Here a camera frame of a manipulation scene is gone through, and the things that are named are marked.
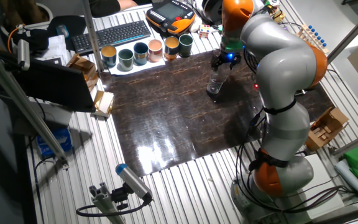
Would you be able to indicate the white paper roll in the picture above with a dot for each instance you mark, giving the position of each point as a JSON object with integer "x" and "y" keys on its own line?
{"x": 351, "y": 180}

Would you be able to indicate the black computer keyboard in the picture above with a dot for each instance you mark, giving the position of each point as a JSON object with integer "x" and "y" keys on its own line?
{"x": 113, "y": 35}

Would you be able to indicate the blue cup with gold band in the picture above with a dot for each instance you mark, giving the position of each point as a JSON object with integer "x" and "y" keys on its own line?
{"x": 140, "y": 54}

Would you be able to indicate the person's forearm in black sleeve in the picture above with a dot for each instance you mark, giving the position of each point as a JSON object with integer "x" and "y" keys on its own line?
{"x": 107, "y": 7}

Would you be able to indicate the white paper stack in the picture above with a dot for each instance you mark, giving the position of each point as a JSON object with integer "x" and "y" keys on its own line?
{"x": 56, "y": 46}

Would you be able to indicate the white paper sheet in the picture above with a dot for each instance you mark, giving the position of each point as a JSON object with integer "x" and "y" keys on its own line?
{"x": 141, "y": 67}

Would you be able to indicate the long diagonal aluminium profile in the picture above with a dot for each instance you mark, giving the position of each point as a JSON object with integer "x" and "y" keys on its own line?
{"x": 26, "y": 109}

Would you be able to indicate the grey aluminium camera mount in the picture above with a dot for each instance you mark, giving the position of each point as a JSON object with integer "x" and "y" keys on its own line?
{"x": 104, "y": 202}

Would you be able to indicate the black mouse pad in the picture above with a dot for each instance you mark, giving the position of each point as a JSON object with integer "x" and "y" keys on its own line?
{"x": 75, "y": 25}

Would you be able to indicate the pink ceramic cup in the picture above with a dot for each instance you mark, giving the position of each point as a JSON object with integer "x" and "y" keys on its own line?
{"x": 155, "y": 51}

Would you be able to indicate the Rubik's cube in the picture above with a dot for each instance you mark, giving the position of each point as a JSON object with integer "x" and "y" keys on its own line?
{"x": 204, "y": 31}

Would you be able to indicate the silver depth camera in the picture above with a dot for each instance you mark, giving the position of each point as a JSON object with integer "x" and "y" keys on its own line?
{"x": 23, "y": 54}

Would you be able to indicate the blue plastic packet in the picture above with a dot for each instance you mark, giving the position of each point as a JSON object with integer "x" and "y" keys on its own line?
{"x": 54, "y": 141}

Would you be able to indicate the aluminium frame pole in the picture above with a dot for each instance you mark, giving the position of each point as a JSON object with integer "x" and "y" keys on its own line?
{"x": 92, "y": 37}

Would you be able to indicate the gold white small box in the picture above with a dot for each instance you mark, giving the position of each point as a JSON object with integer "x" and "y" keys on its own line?
{"x": 104, "y": 102}

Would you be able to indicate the black filament spool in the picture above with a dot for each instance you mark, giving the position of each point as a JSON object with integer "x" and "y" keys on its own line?
{"x": 211, "y": 11}

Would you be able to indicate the black laptop screen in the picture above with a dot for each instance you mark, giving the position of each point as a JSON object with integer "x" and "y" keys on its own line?
{"x": 57, "y": 84}

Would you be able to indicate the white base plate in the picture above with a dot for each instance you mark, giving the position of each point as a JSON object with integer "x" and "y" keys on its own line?
{"x": 322, "y": 174}

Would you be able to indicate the grey computer mouse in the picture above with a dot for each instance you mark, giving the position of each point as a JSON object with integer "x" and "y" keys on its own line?
{"x": 62, "y": 31}

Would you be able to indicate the black cloth lump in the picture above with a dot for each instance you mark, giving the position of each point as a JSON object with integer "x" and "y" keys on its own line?
{"x": 33, "y": 40}

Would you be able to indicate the small brown cardboard box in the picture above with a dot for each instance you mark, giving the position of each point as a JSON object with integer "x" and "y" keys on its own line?
{"x": 84, "y": 70}

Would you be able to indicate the blue cup with yellow inside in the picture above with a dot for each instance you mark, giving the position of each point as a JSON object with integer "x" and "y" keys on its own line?
{"x": 108, "y": 57}

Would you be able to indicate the aluminium frame bar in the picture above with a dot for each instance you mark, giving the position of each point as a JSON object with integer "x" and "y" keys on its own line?
{"x": 356, "y": 143}
{"x": 353, "y": 32}

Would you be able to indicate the dark brown marble mat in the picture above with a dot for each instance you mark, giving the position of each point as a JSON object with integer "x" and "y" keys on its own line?
{"x": 172, "y": 109}

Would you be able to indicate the white round object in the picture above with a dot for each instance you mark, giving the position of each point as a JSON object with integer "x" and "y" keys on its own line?
{"x": 195, "y": 27}

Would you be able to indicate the open brown cardboard box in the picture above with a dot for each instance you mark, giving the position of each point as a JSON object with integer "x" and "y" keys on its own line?
{"x": 326, "y": 127}

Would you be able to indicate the white round pot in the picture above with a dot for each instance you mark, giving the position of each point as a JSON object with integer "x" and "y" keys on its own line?
{"x": 50, "y": 13}

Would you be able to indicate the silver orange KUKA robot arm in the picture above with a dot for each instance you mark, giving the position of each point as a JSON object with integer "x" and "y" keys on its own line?
{"x": 281, "y": 68}

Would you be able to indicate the clear plastic cup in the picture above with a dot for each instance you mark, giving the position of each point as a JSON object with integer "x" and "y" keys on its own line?
{"x": 215, "y": 83}

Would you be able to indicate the orange black teach pendant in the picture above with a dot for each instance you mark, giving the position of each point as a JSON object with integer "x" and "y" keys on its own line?
{"x": 171, "y": 15}

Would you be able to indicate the dark green ceramic cup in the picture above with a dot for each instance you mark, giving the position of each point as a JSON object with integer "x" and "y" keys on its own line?
{"x": 186, "y": 46}

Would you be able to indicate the navy cup with orange base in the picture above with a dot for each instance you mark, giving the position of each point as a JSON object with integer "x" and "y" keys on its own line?
{"x": 171, "y": 49}

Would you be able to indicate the silver camera with blue end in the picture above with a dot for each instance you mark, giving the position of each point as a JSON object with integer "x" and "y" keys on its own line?
{"x": 134, "y": 182}

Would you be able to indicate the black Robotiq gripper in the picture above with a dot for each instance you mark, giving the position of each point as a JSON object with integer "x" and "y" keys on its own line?
{"x": 227, "y": 58}

